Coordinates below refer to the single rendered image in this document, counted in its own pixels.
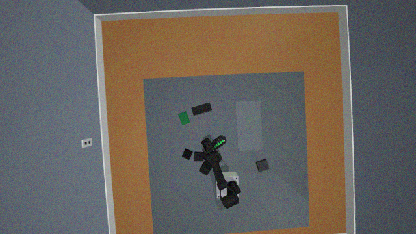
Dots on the green rectangular block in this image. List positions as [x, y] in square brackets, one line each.
[184, 118]

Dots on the dark grey controller unit with green rocker switches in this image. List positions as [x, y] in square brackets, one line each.
[221, 140]

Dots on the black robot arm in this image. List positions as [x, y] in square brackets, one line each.
[211, 156]

